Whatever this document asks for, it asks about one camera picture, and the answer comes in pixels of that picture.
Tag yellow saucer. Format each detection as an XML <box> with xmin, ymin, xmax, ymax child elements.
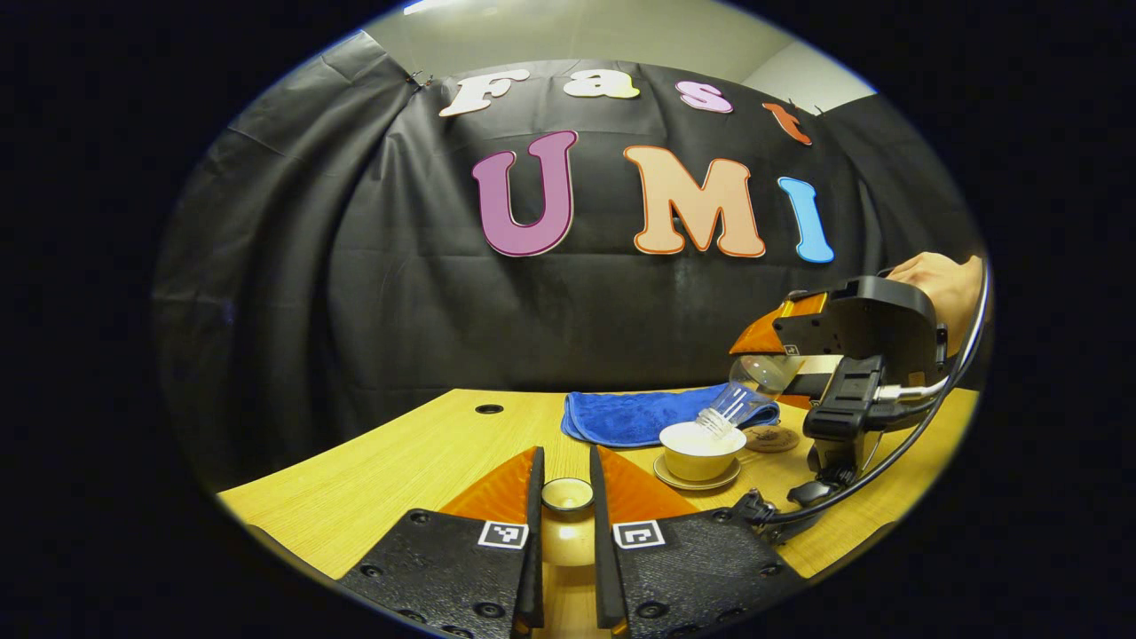
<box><xmin>653</xmin><ymin>454</ymin><xmax>742</xmax><ymax>492</ymax></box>

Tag blue towel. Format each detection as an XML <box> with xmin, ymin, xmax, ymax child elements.
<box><xmin>561</xmin><ymin>383</ymin><xmax>782</xmax><ymax>448</ymax></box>

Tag round brown coaster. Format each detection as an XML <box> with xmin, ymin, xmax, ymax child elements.
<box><xmin>744</xmin><ymin>425</ymin><xmax>801</xmax><ymax>454</ymax></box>

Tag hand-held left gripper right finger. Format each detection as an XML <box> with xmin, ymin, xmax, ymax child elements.
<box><xmin>589</xmin><ymin>446</ymin><xmax>809</xmax><ymax>638</ymax></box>

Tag clear water bottle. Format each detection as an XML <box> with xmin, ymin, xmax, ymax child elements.
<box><xmin>695</xmin><ymin>353</ymin><xmax>844</xmax><ymax>440</ymax></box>

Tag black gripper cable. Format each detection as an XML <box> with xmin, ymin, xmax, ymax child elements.
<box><xmin>732</xmin><ymin>257</ymin><xmax>991</xmax><ymax>544</ymax></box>

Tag yellow teacup lid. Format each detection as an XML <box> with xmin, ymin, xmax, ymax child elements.
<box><xmin>540</xmin><ymin>477</ymin><xmax>597</xmax><ymax>569</ymax></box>

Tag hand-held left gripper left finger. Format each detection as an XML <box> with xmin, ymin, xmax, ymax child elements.
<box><xmin>337</xmin><ymin>446</ymin><xmax>545</xmax><ymax>638</ymax></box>

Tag yellow teacup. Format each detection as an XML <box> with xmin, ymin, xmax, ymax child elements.
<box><xmin>659</xmin><ymin>421</ymin><xmax>748</xmax><ymax>483</ymax></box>

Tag black backdrop cloth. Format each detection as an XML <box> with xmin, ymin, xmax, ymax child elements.
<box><xmin>151</xmin><ymin>31</ymin><xmax>986</xmax><ymax>493</ymax></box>

